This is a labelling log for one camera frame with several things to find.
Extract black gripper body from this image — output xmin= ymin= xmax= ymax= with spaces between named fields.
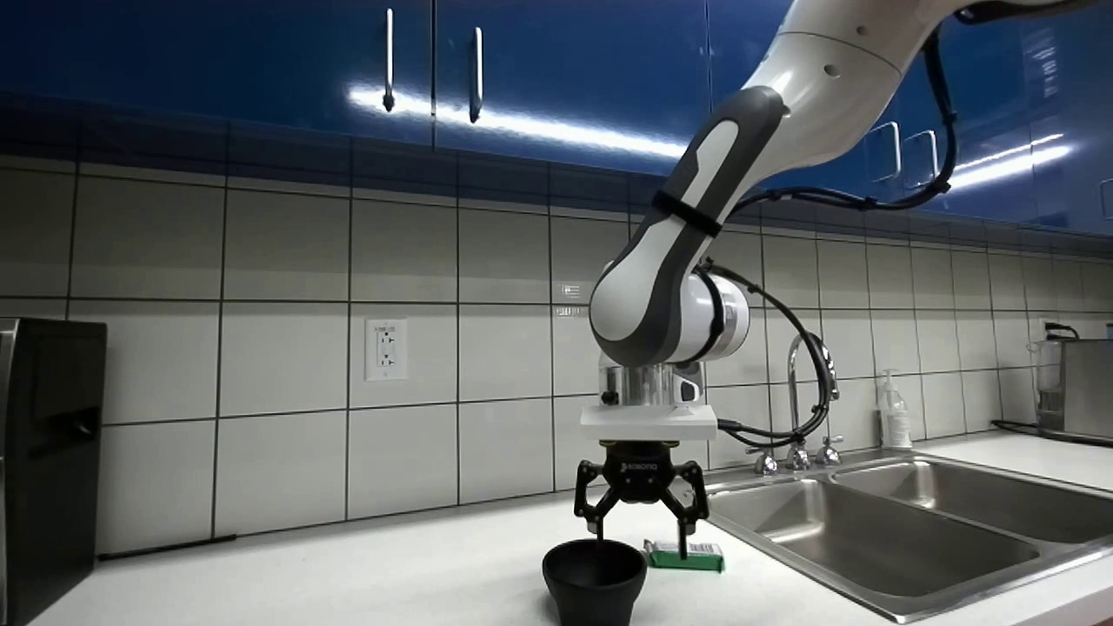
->
xmin=575 ymin=443 xmax=709 ymax=518

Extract black bowl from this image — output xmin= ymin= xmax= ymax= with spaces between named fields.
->
xmin=542 ymin=538 xmax=647 ymax=626

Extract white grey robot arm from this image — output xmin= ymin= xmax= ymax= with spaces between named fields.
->
xmin=575 ymin=0 xmax=1080 ymax=532

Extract stainless steel double sink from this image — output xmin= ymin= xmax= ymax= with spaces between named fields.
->
xmin=709 ymin=456 xmax=1113 ymax=622

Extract green white small box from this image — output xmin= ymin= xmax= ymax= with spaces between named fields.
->
xmin=644 ymin=538 xmax=724 ymax=575

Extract chrome faucet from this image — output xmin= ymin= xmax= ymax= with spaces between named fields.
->
xmin=754 ymin=331 xmax=850 ymax=476

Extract clear soap pump bottle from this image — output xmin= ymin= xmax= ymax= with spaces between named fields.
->
xmin=879 ymin=377 xmax=910 ymax=450

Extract steel appliance at right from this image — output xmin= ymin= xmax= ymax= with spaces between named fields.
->
xmin=1036 ymin=324 xmax=1113 ymax=444

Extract blue upper cabinets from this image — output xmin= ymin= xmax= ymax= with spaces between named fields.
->
xmin=0 ymin=0 xmax=1109 ymax=238

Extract black appliance at left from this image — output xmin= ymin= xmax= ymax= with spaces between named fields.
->
xmin=5 ymin=317 xmax=108 ymax=626

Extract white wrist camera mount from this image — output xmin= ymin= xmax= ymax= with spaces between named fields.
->
xmin=582 ymin=363 xmax=718 ymax=443

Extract white wall outlet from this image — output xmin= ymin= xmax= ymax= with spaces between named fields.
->
xmin=366 ymin=319 xmax=408 ymax=379

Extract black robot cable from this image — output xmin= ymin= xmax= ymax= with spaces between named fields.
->
xmin=701 ymin=21 xmax=966 ymax=454

